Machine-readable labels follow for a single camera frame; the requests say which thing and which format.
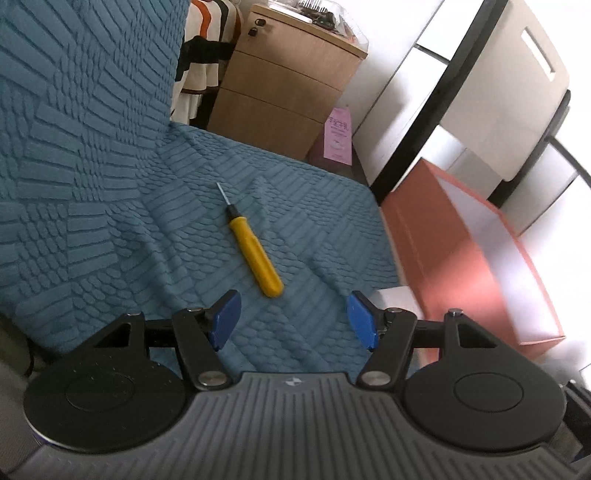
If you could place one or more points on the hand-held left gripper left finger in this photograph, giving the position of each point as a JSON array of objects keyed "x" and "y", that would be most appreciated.
[{"x": 226, "y": 318}]

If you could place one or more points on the orange box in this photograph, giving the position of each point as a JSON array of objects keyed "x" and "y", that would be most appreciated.
[{"x": 438, "y": 258}]

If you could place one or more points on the wooden nightstand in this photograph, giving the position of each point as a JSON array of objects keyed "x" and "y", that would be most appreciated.
[{"x": 277, "y": 92}]

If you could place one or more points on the blue textured covered chair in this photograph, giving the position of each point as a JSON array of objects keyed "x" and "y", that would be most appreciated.
[{"x": 92, "y": 184}]

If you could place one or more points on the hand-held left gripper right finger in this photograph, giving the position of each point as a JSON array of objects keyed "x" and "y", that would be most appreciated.
[{"x": 362, "y": 318}]

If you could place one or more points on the yellow screwdriver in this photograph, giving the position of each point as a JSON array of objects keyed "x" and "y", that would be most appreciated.
[{"x": 254, "y": 254}]

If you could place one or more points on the striped hanging clothes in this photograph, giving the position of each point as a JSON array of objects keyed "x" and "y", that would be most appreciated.
[{"x": 198, "y": 78}]

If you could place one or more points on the pink paper carton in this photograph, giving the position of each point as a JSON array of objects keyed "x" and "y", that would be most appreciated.
[{"x": 337, "y": 134}]

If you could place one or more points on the white chair with black frame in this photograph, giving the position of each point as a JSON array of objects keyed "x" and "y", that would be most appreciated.
[{"x": 508, "y": 69}]

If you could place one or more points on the small padlock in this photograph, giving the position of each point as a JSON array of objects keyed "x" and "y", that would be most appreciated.
[{"x": 253, "y": 31}]

